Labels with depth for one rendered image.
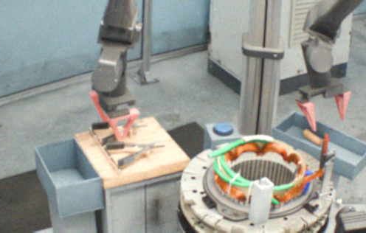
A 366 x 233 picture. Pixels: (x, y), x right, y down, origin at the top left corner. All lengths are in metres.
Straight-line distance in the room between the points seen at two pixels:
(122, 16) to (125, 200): 0.41
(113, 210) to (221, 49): 2.53
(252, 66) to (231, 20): 2.04
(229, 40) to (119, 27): 2.49
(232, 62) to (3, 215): 1.64
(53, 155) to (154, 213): 0.26
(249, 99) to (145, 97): 2.08
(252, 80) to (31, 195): 1.59
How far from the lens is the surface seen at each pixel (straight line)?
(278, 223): 1.33
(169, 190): 1.58
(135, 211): 1.57
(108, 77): 1.41
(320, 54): 1.49
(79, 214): 1.55
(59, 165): 1.63
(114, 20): 1.41
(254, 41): 1.78
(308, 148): 1.63
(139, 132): 1.62
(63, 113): 3.77
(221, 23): 3.93
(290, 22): 3.80
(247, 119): 1.87
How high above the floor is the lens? 1.94
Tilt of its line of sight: 31 degrees down
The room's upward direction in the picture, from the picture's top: 2 degrees clockwise
